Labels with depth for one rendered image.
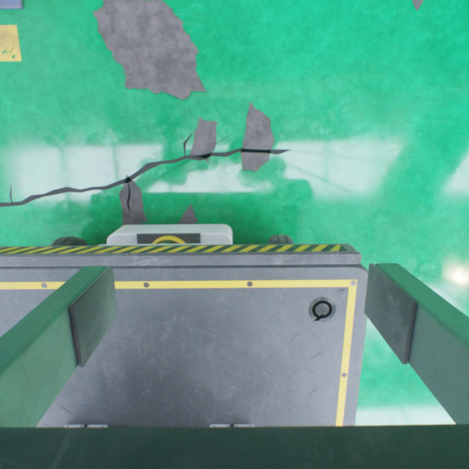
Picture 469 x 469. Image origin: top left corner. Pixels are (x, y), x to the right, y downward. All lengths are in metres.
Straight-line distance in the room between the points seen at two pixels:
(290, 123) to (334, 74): 0.14
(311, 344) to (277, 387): 0.10
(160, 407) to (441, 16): 0.96
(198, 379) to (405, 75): 0.76
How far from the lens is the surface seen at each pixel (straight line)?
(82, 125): 0.87
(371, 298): 0.17
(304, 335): 0.58
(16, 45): 0.95
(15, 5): 0.95
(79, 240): 0.84
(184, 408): 0.66
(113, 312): 0.17
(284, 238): 0.73
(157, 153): 0.82
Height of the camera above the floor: 0.80
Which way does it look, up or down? 74 degrees down
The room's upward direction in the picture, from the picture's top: 180 degrees counter-clockwise
